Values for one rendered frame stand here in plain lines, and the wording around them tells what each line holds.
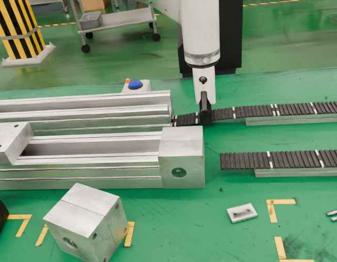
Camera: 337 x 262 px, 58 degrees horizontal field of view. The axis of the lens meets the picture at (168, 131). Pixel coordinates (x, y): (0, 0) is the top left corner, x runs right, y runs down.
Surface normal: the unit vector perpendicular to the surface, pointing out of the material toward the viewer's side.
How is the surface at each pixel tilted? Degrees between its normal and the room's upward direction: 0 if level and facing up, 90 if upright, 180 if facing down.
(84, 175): 90
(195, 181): 90
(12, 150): 90
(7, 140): 0
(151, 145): 90
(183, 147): 0
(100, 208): 0
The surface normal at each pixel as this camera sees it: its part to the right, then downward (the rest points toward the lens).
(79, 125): -0.10, 0.60
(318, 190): -0.12, -0.80
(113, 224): 0.89, 0.18
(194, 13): -0.30, 0.60
